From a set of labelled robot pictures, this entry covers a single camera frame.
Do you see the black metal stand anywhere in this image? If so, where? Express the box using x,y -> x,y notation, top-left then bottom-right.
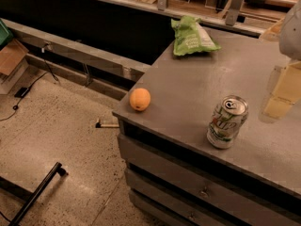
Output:
0,162 -> 68,226

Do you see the small wooden stick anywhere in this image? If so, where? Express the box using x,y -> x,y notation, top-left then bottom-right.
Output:
95,120 -> 119,128

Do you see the black power adapter with cable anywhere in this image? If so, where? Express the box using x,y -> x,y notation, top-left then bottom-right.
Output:
0,62 -> 59,121

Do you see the grey drawer cabinet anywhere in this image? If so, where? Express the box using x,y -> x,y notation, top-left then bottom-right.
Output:
117,120 -> 301,226

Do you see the green bin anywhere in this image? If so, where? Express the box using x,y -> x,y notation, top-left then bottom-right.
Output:
0,19 -> 13,48

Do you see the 7up soda can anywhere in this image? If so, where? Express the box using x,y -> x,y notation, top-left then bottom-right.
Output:
207,95 -> 248,149

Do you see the grey metal rail frame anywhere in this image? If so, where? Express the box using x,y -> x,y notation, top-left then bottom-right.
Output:
3,19 -> 151,100

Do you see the green rice chip bag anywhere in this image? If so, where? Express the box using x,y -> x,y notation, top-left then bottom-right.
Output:
171,15 -> 221,57

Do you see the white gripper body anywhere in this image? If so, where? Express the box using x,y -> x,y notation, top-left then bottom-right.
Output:
279,0 -> 301,60

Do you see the cardboard box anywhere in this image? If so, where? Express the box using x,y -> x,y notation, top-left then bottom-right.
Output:
0,39 -> 28,75

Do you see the orange fruit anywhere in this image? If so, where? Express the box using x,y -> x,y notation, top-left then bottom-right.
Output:
130,88 -> 151,111

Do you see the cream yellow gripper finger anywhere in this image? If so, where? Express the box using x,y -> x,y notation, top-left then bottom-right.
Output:
263,60 -> 301,119

